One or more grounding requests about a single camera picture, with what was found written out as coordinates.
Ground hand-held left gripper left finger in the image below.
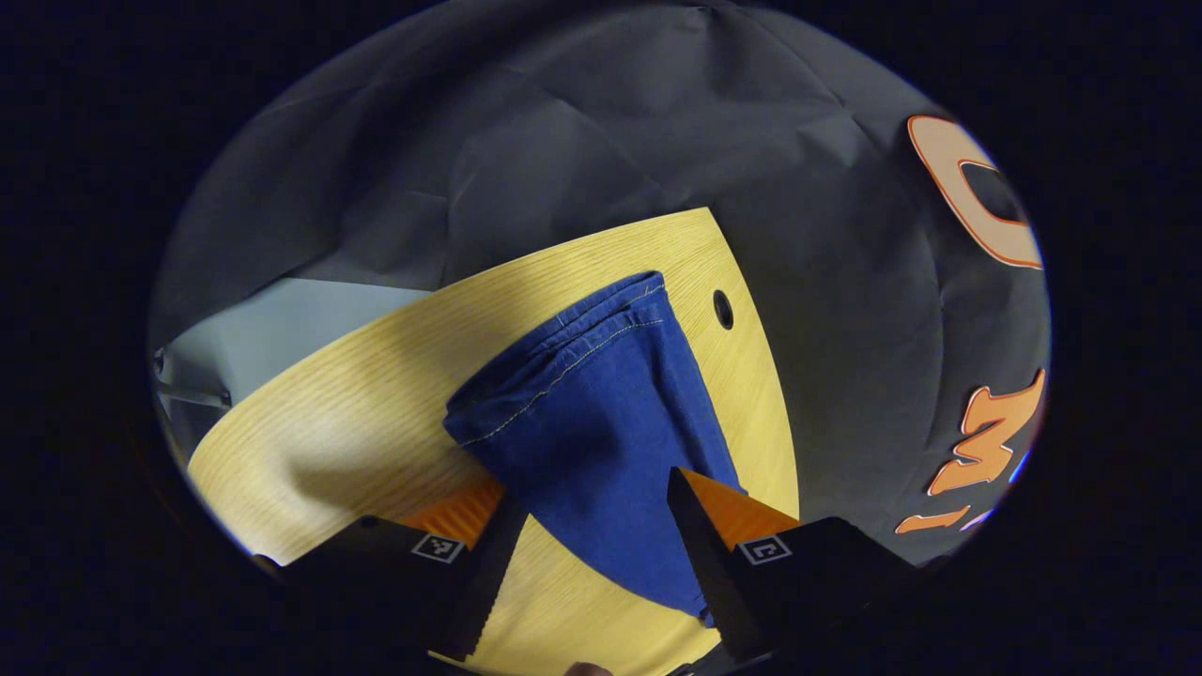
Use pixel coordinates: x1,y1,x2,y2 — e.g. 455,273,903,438
254,474,529,663

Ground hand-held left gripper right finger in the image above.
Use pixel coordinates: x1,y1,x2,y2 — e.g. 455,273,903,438
667,467,921,663

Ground blue denim jeans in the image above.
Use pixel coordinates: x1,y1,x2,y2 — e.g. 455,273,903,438
443,271,749,628

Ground black backdrop cloth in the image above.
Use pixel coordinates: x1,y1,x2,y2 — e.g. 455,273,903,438
150,0,1053,564

